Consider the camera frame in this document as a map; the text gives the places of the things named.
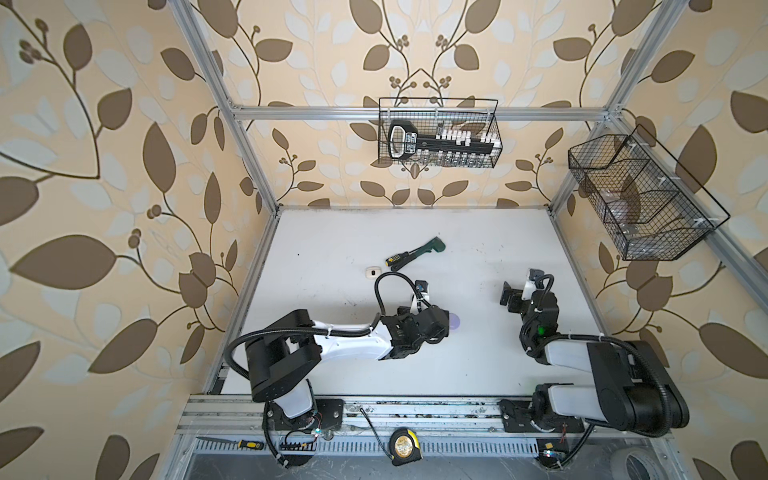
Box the purple earbud case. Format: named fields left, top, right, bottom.
left=449, top=312, right=461, bottom=331

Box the beige earbud charging case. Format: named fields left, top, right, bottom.
left=365, top=267, right=382, bottom=279

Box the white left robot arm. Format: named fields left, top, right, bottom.
left=223, top=272, right=450, bottom=421

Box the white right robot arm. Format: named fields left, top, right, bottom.
left=499, top=269, right=690, bottom=438

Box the green rivet gun tool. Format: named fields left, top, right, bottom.
left=385, top=237, right=446, bottom=272

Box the yellow black tape measure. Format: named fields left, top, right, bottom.
left=388, top=427, right=423, bottom=467

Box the black socket set holder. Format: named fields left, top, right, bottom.
left=385, top=120, right=502, bottom=160

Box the grey tape roll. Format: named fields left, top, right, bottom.
left=610, top=447, right=667, bottom=480

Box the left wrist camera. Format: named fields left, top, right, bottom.
left=412, top=280, right=430, bottom=312

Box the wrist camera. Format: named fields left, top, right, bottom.
left=412, top=280, right=430, bottom=312
left=521, top=268, right=545, bottom=301

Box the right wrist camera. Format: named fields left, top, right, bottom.
left=521, top=268, right=545, bottom=301

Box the black wire basket right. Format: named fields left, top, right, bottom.
left=568, top=124, right=731, bottom=262

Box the black wire basket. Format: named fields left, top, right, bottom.
left=568, top=124, right=731, bottom=262
left=377, top=96, right=503, bottom=169

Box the black wire basket back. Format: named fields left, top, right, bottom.
left=377, top=96, right=503, bottom=169

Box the yellow handled screwdriver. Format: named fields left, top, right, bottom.
left=197, top=436, right=265, bottom=451

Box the aluminium frame post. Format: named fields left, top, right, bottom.
left=548, top=0, right=688, bottom=217

